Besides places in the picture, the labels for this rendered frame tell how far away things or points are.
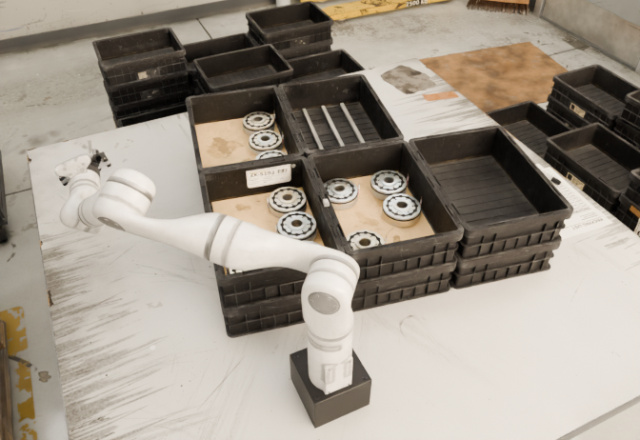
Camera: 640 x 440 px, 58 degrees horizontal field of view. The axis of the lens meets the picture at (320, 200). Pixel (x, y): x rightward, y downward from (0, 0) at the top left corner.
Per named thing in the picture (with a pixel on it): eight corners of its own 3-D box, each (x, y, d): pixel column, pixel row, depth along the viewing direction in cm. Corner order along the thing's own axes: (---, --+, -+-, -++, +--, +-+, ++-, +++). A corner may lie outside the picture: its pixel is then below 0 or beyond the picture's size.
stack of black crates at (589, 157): (643, 234, 250) (674, 172, 228) (590, 256, 240) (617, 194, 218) (575, 181, 277) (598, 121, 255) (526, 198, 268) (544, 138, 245)
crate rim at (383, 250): (465, 239, 141) (467, 232, 139) (347, 263, 135) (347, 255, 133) (405, 146, 170) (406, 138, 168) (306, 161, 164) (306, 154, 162)
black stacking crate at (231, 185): (204, 205, 164) (198, 173, 157) (306, 188, 170) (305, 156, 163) (223, 314, 136) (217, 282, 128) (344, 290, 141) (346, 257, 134)
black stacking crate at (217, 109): (305, 187, 170) (305, 156, 163) (204, 204, 165) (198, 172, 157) (278, 115, 199) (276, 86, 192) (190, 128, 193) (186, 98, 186)
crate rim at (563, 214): (574, 217, 146) (577, 210, 145) (465, 239, 141) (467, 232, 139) (498, 130, 175) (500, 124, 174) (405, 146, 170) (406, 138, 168)
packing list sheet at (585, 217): (617, 222, 175) (618, 220, 175) (558, 245, 168) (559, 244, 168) (543, 161, 198) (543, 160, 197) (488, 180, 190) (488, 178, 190)
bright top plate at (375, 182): (410, 192, 161) (410, 190, 161) (374, 195, 161) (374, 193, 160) (402, 170, 169) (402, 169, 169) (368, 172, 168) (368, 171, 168)
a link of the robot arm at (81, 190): (57, 195, 144) (92, 207, 148) (54, 229, 131) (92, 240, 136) (69, 172, 142) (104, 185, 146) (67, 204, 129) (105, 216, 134)
